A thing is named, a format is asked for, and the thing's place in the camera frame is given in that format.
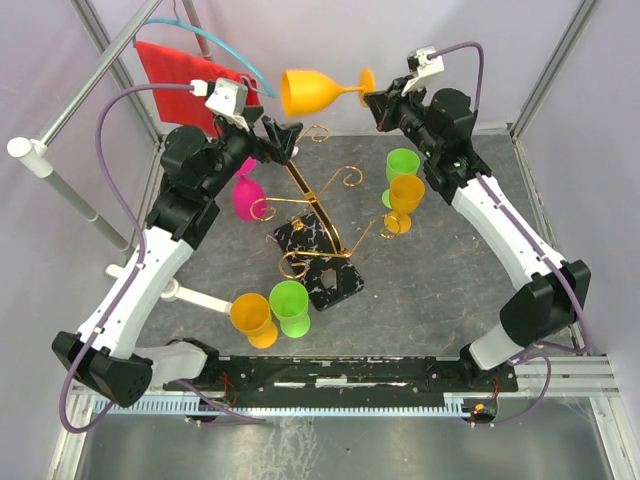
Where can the white slotted cable duct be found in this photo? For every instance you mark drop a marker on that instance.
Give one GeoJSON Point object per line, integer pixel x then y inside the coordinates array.
{"type": "Point", "coordinates": [190, 405]}

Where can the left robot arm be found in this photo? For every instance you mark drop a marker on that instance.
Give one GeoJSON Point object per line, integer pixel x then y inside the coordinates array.
{"type": "Point", "coordinates": [103, 354]}

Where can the gold wire glass rack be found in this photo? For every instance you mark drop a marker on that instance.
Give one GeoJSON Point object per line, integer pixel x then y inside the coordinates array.
{"type": "Point", "coordinates": [312, 250]}

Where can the green wine glass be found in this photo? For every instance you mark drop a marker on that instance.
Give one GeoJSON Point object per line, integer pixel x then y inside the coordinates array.
{"type": "Point", "coordinates": [401, 161]}
{"type": "Point", "coordinates": [289, 301]}

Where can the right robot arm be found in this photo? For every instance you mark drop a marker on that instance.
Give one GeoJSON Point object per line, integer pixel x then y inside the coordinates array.
{"type": "Point", "coordinates": [550, 292]}

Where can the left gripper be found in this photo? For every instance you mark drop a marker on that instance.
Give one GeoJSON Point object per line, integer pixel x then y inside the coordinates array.
{"type": "Point", "coordinates": [284, 136]}

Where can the orange wine glass front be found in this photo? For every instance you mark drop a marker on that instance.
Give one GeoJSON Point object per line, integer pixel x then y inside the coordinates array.
{"type": "Point", "coordinates": [250, 314]}

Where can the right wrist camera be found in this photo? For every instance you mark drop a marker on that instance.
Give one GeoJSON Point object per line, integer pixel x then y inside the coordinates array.
{"type": "Point", "coordinates": [424, 64]}

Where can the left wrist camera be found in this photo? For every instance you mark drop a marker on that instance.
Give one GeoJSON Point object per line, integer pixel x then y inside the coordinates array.
{"type": "Point", "coordinates": [224, 97]}

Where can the blue clothes hanger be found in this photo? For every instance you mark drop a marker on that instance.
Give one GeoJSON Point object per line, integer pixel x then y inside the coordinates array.
{"type": "Point", "coordinates": [164, 64]}

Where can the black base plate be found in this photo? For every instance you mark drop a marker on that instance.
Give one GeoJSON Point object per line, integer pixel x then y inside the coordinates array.
{"type": "Point", "coordinates": [315, 381]}

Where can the orange wine glass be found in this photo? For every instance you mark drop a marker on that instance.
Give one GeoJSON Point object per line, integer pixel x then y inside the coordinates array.
{"type": "Point", "coordinates": [406, 193]}
{"type": "Point", "coordinates": [250, 314]}
{"type": "Point", "coordinates": [305, 92]}

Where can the green wine glass right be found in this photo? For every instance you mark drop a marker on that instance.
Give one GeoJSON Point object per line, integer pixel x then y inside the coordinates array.
{"type": "Point", "coordinates": [401, 161]}

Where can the green wine glass front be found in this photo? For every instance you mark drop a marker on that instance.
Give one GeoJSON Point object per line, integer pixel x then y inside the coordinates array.
{"type": "Point", "coordinates": [289, 301]}

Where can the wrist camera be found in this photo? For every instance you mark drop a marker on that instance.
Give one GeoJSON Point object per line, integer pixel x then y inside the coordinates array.
{"type": "Point", "coordinates": [424, 64]}
{"type": "Point", "coordinates": [224, 97]}

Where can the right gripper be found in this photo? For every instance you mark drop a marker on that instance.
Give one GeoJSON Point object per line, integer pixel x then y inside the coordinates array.
{"type": "Point", "coordinates": [384, 104]}

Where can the pink wine glass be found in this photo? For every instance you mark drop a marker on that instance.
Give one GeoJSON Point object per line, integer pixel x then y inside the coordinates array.
{"type": "Point", "coordinates": [248, 196]}

